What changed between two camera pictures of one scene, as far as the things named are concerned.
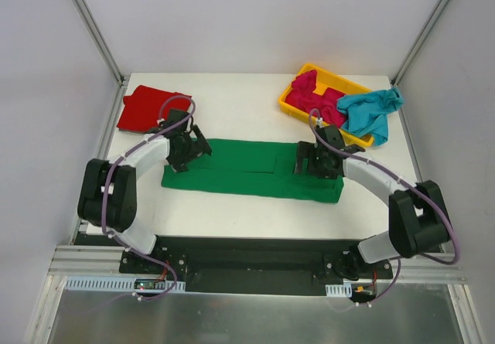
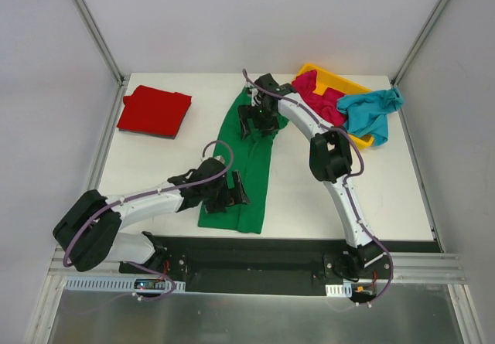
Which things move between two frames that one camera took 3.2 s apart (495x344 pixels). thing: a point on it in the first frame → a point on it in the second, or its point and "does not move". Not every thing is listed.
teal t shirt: (367, 112) does not move
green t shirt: (252, 168) → (250, 159)
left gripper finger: (180, 166) → (216, 206)
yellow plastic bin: (325, 80) does not move
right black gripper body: (307, 161) → (254, 119)
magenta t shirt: (302, 97) does not move
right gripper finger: (303, 151) → (244, 117)
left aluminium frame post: (92, 25) does not move
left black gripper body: (192, 152) → (229, 191)
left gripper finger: (203, 139) → (240, 195)
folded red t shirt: (147, 106) does not move
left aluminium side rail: (83, 225) does not move
